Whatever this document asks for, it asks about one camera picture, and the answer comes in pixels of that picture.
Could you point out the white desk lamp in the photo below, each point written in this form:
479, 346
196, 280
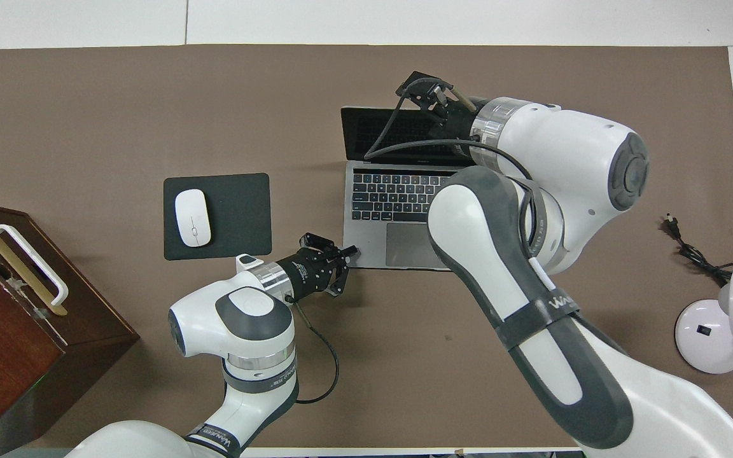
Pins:
710, 337

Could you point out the grey laptop with apple logo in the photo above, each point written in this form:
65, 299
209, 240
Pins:
373, 238

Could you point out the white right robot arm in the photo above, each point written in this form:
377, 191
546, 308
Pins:
564, 152

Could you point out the brown table mat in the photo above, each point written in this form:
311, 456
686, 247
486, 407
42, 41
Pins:
150, 102

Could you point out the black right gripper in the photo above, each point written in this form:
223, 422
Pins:
455, 124

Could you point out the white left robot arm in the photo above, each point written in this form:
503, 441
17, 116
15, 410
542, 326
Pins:
201, 324

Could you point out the white computer mouse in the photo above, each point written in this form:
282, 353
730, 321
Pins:
192, 217

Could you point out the dark brown wooden box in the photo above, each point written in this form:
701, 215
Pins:
16, 356

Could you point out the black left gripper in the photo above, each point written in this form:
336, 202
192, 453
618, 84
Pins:
306, 275

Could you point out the black mouse pad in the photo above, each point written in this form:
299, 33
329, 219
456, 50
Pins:
239, 216

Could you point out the gold plate on box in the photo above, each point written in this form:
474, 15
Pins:
60, 310

